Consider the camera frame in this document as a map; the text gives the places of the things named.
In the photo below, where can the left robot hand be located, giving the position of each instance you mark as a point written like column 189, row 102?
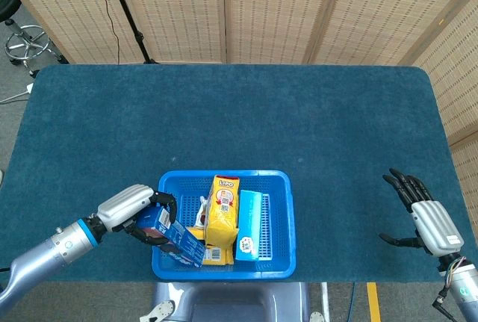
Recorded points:
column 123, row 206

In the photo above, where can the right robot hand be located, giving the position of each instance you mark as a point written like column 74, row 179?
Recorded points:
column 437, row 225

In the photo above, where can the dark blue carton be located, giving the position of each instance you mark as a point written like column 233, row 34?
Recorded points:
column 183, row 243

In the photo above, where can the white burger pie packet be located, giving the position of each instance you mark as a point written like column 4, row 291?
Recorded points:
column 202, row 213

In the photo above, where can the yellow red Lipo bag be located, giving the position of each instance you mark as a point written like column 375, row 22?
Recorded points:
column 222, row 221

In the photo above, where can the light blue cookie box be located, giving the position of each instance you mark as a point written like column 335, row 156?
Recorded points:
column 249, row 217

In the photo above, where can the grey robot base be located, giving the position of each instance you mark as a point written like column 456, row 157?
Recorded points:
column 231, row 303

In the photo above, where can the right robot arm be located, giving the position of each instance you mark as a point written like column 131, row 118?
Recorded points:
column 463, row 288

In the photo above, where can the blue perforated plastic basket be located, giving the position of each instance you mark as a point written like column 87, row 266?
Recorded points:
column 276, row 225

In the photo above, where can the white table leg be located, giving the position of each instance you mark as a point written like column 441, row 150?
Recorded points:
column 325, row 299

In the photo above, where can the white power strip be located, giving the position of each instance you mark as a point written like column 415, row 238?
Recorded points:
column 29, row 87

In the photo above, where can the teal carpet table mat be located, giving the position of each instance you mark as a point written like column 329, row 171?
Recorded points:
column 298, row 113

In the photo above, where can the black tripod stand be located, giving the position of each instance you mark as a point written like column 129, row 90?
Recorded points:
column 128, row 15

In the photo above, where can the black stool chrome base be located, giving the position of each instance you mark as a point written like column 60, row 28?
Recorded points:
column 7, row 0

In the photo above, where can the bamboo folding screen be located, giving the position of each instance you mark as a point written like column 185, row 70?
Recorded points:
column 280, row 12

